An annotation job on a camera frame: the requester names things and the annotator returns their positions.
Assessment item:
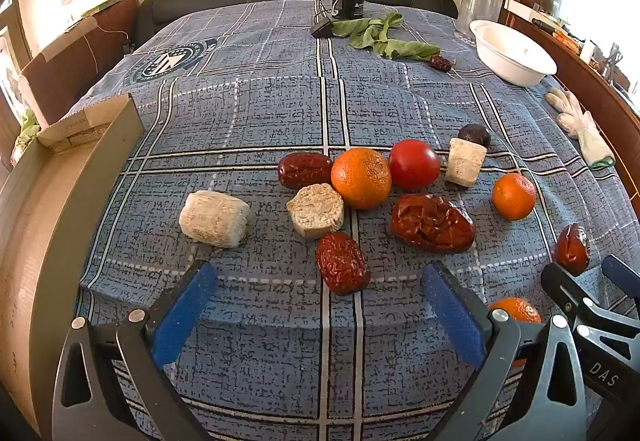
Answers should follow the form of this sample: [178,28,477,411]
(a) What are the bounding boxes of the white corn cob piece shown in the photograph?
[286,182,346,241]
[444,137,488,188]
[178,190,251,249]

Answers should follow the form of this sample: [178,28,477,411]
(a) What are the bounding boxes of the dark purple plum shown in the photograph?
[458,123,492,149]

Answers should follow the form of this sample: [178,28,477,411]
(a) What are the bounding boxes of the white work glove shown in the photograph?
[544,87,616,170]

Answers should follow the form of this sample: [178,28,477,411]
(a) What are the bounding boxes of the small red date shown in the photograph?
[277,152,334,189]

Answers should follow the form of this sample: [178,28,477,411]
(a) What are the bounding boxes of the large orange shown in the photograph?
[330,148,392,210]

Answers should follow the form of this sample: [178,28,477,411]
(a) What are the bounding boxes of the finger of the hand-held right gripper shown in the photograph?
[541,262,608,324]
[601,254,640,293]

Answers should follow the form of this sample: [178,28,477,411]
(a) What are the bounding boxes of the green leafy vegetable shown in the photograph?
[331,11,442,62]

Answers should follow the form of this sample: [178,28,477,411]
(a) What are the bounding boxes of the wooden bed side rail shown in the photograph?
[502,0,640,202]

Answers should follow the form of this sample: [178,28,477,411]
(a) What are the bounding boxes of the blue plaid blanket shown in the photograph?
[75,0,640,441]

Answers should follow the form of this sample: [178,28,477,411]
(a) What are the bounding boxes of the bunch of green leaves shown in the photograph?
[12,108,41,162]

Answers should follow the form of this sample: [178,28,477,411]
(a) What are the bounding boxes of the large wrinkled red date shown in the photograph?
[390,193,476,254]

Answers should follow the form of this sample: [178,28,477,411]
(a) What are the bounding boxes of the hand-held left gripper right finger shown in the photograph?
[421,261,588,441]

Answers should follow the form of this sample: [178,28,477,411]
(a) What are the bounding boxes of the white bowl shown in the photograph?
[469,20,558,88]

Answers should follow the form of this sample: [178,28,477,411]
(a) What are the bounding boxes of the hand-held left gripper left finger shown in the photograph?
[50,260,217,441]

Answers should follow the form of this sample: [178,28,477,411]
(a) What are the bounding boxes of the shallow cardboard box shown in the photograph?
[0,94,146,441]

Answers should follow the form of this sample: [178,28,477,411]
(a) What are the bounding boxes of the red tomato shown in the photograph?
[388,139,441,190]

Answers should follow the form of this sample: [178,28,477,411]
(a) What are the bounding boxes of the small orange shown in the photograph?
[492,172,537,221]
[487,297,542,368]

